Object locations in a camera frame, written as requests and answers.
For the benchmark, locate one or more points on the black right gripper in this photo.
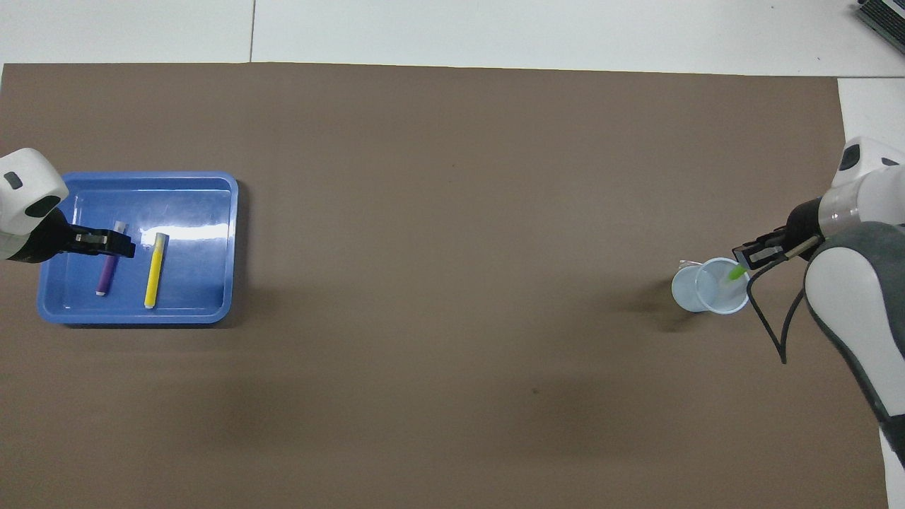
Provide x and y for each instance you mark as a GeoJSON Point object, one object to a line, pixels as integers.
{"type": "Point", "coordinates": [802, 226]}

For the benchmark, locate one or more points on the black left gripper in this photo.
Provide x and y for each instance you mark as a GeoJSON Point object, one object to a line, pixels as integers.
{"type": "Point", "coordinates": [56, 240]}

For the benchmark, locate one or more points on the green marker pen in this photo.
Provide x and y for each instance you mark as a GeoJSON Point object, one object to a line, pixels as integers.
{"type": "Point", "coordinates": [737, 272]}

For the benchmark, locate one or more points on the purple marker pen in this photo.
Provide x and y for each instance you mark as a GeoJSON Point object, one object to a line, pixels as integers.
{"type": "Point", "coordinates": [107, 276]}

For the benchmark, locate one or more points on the yellow marker pen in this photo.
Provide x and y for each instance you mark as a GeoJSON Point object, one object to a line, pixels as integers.
{"type": "Point", "coordinates": [153, 276]}

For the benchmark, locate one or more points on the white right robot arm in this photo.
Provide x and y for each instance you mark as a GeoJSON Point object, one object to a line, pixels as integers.
{"type": "Point", "coordinates": [848, 297]}

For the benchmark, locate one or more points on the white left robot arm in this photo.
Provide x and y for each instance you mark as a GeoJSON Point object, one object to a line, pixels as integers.
{"type": "Point", "coordinates": [25, 191]}

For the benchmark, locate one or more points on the translucent plastic cup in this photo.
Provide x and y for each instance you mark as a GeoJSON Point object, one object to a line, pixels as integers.
{"type": "Point", "coordinates": [689, 290]}

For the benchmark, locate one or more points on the blue plastic tray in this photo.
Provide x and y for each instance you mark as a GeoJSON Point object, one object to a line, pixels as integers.
{"type": "Point", "coordinates": [198, 283]}

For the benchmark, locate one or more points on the grey ribbed device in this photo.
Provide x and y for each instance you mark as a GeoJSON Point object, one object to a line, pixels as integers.
{"type": "Point", "coordinates": [884, 18]}

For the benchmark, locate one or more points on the brown table mat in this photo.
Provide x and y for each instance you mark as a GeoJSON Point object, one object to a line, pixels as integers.
{"type": "Point", "coordinates": [452, 283]}

